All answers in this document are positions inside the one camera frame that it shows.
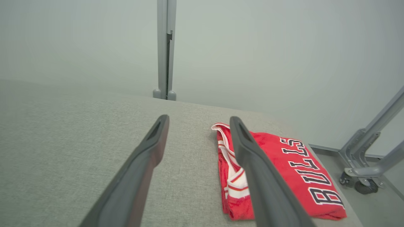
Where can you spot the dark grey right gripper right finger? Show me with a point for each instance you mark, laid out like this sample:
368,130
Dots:
268,195

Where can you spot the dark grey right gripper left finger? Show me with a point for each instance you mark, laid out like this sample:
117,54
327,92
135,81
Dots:
129,189

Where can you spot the red Bulls jersey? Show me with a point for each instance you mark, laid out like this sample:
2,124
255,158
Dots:
279,149

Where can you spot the grey wheeled metal stand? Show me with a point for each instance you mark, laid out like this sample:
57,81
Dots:
356,151

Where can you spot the grey metal partition post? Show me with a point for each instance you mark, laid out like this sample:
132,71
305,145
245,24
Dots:
162,47

